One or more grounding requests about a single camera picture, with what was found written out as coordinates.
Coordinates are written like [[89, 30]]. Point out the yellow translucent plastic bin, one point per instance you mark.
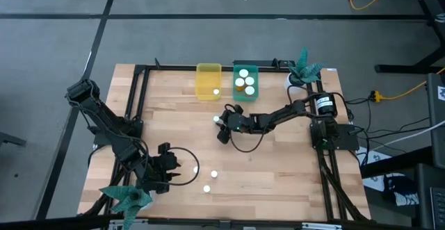
[[207, 80]]

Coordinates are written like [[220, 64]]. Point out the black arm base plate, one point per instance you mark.
[[347, 141], [101, 140]]

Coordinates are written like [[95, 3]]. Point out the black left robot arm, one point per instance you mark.
[[111, 129]]

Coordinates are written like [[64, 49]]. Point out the black metal table frame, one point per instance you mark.
[[174, 68]]

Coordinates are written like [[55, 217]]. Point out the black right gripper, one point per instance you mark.
[[238, 123]]

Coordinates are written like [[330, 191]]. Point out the white ball bottom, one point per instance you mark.
[[206, 188]]

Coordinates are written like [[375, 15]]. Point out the black crossbar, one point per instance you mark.
[[69, 223]]

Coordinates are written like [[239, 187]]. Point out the black desk leg frame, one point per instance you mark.
[[400, 68]]

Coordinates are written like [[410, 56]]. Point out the orange pill bottle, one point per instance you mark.
[[240, 82], [249, 90], [244, 73], [249, 80]]

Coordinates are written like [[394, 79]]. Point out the blue and white bag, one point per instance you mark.
[[403, 197]]

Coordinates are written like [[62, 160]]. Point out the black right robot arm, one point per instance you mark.
[[285, 112]]

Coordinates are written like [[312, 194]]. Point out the green plant in white pot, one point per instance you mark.
[[306, 70], [130, 197]]

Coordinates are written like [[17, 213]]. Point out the teal pill bottle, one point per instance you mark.
[[216, 91], [216, 119]]

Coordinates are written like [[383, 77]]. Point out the teal translucent plastic bin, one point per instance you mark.
[[238, 97]]

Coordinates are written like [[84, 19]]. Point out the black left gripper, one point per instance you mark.
[[160, 171]]

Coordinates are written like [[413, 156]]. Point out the grey floor object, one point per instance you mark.
[[10, 139]]

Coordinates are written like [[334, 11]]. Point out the white ball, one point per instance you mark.
[[213, 174], [206, 188]]

